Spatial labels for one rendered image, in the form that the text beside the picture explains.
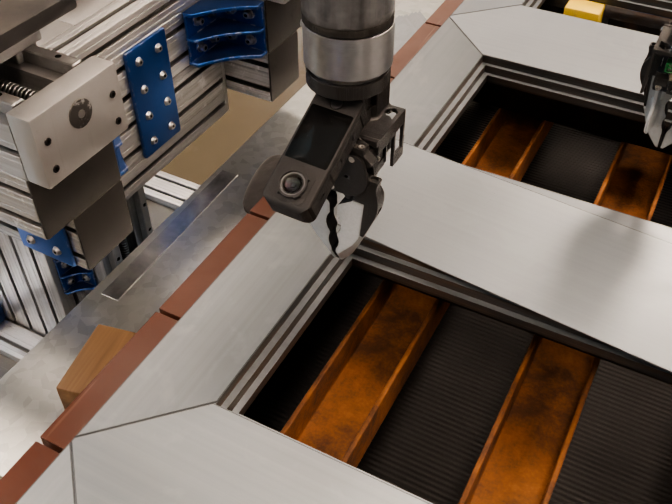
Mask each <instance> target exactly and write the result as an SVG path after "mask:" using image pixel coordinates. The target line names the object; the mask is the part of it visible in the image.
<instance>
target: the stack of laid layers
mask: <svg viewBox="0 0 672 504"><path fill-rule="evenodd" d="M588 1H592V2H597V3H602V4H606V5H611V6H616V7H620V8H625V9H630V10H634V11H639V12H643V13H648V14H653V15H657V16H662V17H667V18H671V19H672V0H588ZM486 82H489V83H493V84H497V85H500V86H504V87H508V88H512V89H516V90H519V91H523V92H527V93H531V94H535V95H538V96H542V97H546V98H550V99H554V100H557V101H561V102H565V103H569V104H573V105H577V106H580V107H584V108H588V109H592V110H596V111H599V112H603V113H607V114H611V115H615V116H618V117H622V118H626V119H630V120H634V121H637V122H641V123H645V124H646V121H645V114H644V101H645V96H644V95H641V94H637V93H633V92H629V91H625V90H621V89H617V88H613V87H609V86H605V85H601V84H597V83H593V82H589V81H585V80H581V79H577V78H573V77H569V76H565V75H561V74H557V73H553V72H549V71H545V70H541V69H537V68H533V67H529V66H525V65H521V64H517V63H513V62H509V61H505V60H501V59H497V58H493V57H489V56H485V55H483V56H482V58H481V59H480V60H479V62H478V63H477V64H476V66H475V67H474V68H473V70H472V71H471V72H470V73H469V75H468V76H467V77H466V79H465V80H464V81H463V83H462V84H461V85H460V86H459V88H458V89H457V90H456V92H455V93H454V94H453V96H452V97H451V98H450V99H449V101H448V102H447V103H446V105H445V106H444V107H443V109H442V110H441V111H440V112H439V114H438V115H437V116H436V118H435V119H434V120H433V122H432V123H431V124H430V125H429V127H428V128H427V129H426V131H425V132H424V133H423V135H422V136H421V137H420V138H419V140H418V141H417V142H416V144H415V145H414V146H415V147H418V148H421V149H423V150H426V151H429V152H431V153H435V151H436V150H437V149H438V147H439V146H440V145H441V143H442V142H443V140H444V139H445V138H446V136H447V135H448V134H449V132H450V131H451V129H452V128H453V127H454V125H455V124H456V123H457V121H458V120H459V118H460V117H461V116H462V114H463V113H464V112H465V110H466V109H467V108H468V106H469V105H470V103H471V102H472V101H473V99H474V98H475V97H476V95H477V94H478V92H479V91H480V90H481V88H482V87H483V86H484V84H485V83H486ZM471 168H473V167H471ZM473 169H476V170H478V171H481V172H484V173H486V174H489V175H492V176H494V177H497V178H499V179H502V180H505V181H507V182H510V183H513V184H515V185H518V186H521V187H523V188H526V189H529V190H531V191H534V192H537V193H539V194H542V195H545V196H547V197H550V198H553V199H555V200H558V201H560V202H563V203H566V204H568V205H571V206H574V207H576V208H579V209H582V210H584V211H587V212H590V213H592V214H595V215H598V216H600V217H603V218H606V219H608V220H611V221H614V222H616V223H619V224H622V225H624V226H627V227H630V228H632V229H635V230H638V231H640V232H643V233H646V234H648V235H651V236H654V237H656V238H659V239H662V240H664V241H667V242H670V243H672V228H671V227H668V226H665V225H662V224H658V223H655V222H652V221H648V220H645V219H642V218H638V217H635V216H632V215H629V214H625V213H622V212H619V211H615V210H612V209H609V208H605V207H602V206H599V205H596V204H592V203H589V202H586V201H582V200H579V199H576V198H572V197H569V196H566V195H563V194H559V193H556V192H553V191H549V190H546V189H543V188H539V187H536V186H533V185H530V184H526V183H523V182H520V181H516V180H513V179H510V178H506V177H503V176H500V175H497V174H493V173H490V172H487V171H483V170H480V169H477V168H473ZM352 266H354V267H357V268H360V269H363V270H365V271H368V272H371V273H374V274H376V275H379V276H382V277H384V278H387V279H390V280H393V281H395V282H398V283H401V284H403V285H406V286H409V287H412V288H414V289H417V290H420V291H423V292H425V293H428V294H431V295H433V296H436V297H439V298H442V299H444V300H447V301H450V302H452V303H455V304H458V305H461V306H463V307H466V308H469V309H472V310H474V311H477V312H480V313H482V314H485V315H488V316H491V317H493V318H496V319H499V320H501V321H504V322H507V323H510V324H512V325H515V326H518V327H521V328H523V329H526V330H529V331H531V332H534V333H537V334H540V335H542V336H545V337H548V338H550V339H553V340H556V341H559V342H561V343H564V344H567V345H570V346H572V347H575V348H578V349H580V350H583V351H586V352H589V353H591V354H594V355H597V356H599V357H602V358H605V359H608V360H610V361H613V362H616V363H618V364H621V365H624V366H627V367H629V368H632V369H635V370H638V371H640V372H643V373H646V374H648V375H651V376H654V377H657V378H659V379H662V380H665V381H667V382H670V383H672V373H671V372H669V371H667V370H664V369H662V368H660V367H657V366H655V365H653V364H651V363H648V362H646V361H644V360H642V359H639V358H637V357H635V356H633V355H630V354H628V353H626V352H623V351H621V350H619V349H617V348H614V347H612V346H610V345H608V344H605V343H603V342H601V341H598V340H596V339H594V338H592V337H589V336H587V335H585V334H583V333H580V332H578V331H576V330H574V329H571V328H569V327H567V326H564V325H562V324H560V323H558V322H555V321H553V320H551V319H549V318H546V317H544V316H542V315H540V314H537V313H535V312H533V311H530V310H528V309H526V308H524V307H521V306H519V305H517V304H515V303H512V302H510V301H508V300H506V299H503V298H501V297H499V296H496V295H494V294H492V293H490V292H487V291H485V290H483V289H481V288H478V287H476V286H474V285H471V284H469V283H467V282H465V281H462V280H460V279H458V278H456V277H453V276H451V275H449V274H447V273H444V272H442V271H440V270H437V269H435V268H433V267H431V266H428V265H426V264H424V263H422V262H420V261H417V260H415V259H413V258H411V257H408V256H406V255H404V254H402V253H399V252H397V251H395V250H393V249H390V248H388V247H386V246H384V245H381V244H379V243H377V242H375V241H373V240H370V239H368V238H366V237H364V238H363V239H362V241H361V242H360V244H359V245H358V247H357V248H356V249H355V251H354V252H353V253H352V254H351V255H349V256H348V257H346V258H344V259H340V258H338V257H334V256H333V255H332V254H330V256H329V257H328V258H327V259H326V261H325V262H324V263H323V265H322V266H321V267H320V269H319V270H318V271H317V273H316V274H315V275H314V276H313V278H312V279H311V280H310V282H309V283H308V284H307V286H306V287H305V288H304V289H303V291H302V292H301V293H300V295H299V296H298V297H297V299H296V300H295V301H294V302H293V304H292V305H291V306H290V308H289V309H288V310H287V312H286V313H285V314H284V315H283V317H282V318H281V319H280V321H279V322H278V323H277V325H276V326H275V327H274V328H273V330H272V331H271V332H270V334H269V335H268V336H267V338H266V339H265V340H264V341H263V343H262V344H261V345H260V347H259V348H258V349H257V351H256V352H255V353H254V354H253V356H252V357H251V358H250V360H249V361H248V362H247V364H246V365H245V366H244V368H243V369H242V370H241V371H240V373H239V374H238V375H237V377H236V378H235V379H234V381H233V382H232V383H231V384H230V386H229V387H228V388H227V390H226V391H225V392H224V394H223V395H222V396H221V397H220V399H219V400H218V401H217V402H215V403H214V404H217V405H219V406H221V407H223V408H225V409H227V410H230V411H232V412H234V413H236V414H238V415H240V416H243V415H244V414H245V412H246V411H247V409H248V408H249V407H250V405H251V404H252V403H253V401H254V400H255V398H256V397H257V396H258V394H259V393H260V392H261V390H262V389H263V387H264V386H265V385H266V383H267V382H268V381H269V379H270V378H271V376H272V375H273V374H274V372H275V371H276V370H277V368H278V367H279V365H280V364H281V363H282V361H283V360H284V359H285V357H286V356H287V355H288V353H289V352H290V350H291V349H292V348H293V346H294V345H295V344H296V342H297V341H298V339H299V338H300V337H301V335H302V334H303V333H304V331H305V330H306V328H307V327H308V326H309V324H310V323H311V322H312V320H313V319H314V317H315V316H316V315H317V313H318V312H319V311H320V309H321V308H322V306H323V305H324V304H325V302H326V301H327V300H328V298H329V297H330V296H331V294H332V293H333V291H334V290H335V289H336V287H337V286H338V285H339V283H340V282H341V280H342V279H343V278H344V276H345V275H346V274H347V272H348V271H349V269H350V268H351V267H352ZM243 417H245V416H243ZM245 418H247V417H245ZM247 419H249V420H251V421H253V422H255V423H258V422H256V421H254V420H252V419H250V418H247ZM258 424H260V423H258ZM260 425H262V424H260ZM262 426H264V427H266V428H268V429H271V428H269V427H267V426H265V425H262ZM271 430H273V429H271ZM273 431H275V430H273ZM275 432H277V433H279V434H281V435H283V436H286V435H284V434H282V433H280V432H278V431H275ZM286 437H288V436H286ZM288 438H290V439H292V440H294V441H296V442H299V441H297V440H295V439H293V438H291V437H288ZM299 443H301V442H299ZM301 444H303V443H301ZM303 445H305V446H307V447H309V448H311V449H314V448H312V447H310V446H308V445H306V444H303ZM314 450H316V449H314ZM316 451H318V452H320V453H322V454H324V455H327V454H325V453H323V452H321V451H319V450H316ZM327 456H329V455H327ZM329 457H331V458H333V459H335V460H337V461H340V460H338V459H336V458H334V457H332V456H329ZM340 462H342V461H340ZM342 463H344V462H342ZM344 464H346V465H348V466H350V467H352V468H355V467H353V466H351V465H349V464H347V463H344ZM355 469H357V468H355ZM357 470H359V471H361V472H363V473H365V474H368V473H366V472H364V471H362V470H360V469H357ZM368 475H370V474H368ZM370 476H372V477H374V478H376V479H378V480H380V481H383V480H381V479H379V478H377V477H375V476H373V475H370ZM383 482H385V481H383ZM385 483H387V484H389V485H391V486H393V487H396V486H394V485H392V484H390V483H388V482H385ZM396 488H398V487H396ZM398 489H400V490H402V491H404V492H406V493H408V494H411V493H409V492H407V491H405V490H403V489H401V488H398ZM411 495H413V496H415V497H417V498H419V499H421V500H424V499H422V498H420V497H418V496H416V495H414V494H411ZM424 501H426V502H428V503H430V504H433V503H431V502H429V501H427V500H424Z"/></svg>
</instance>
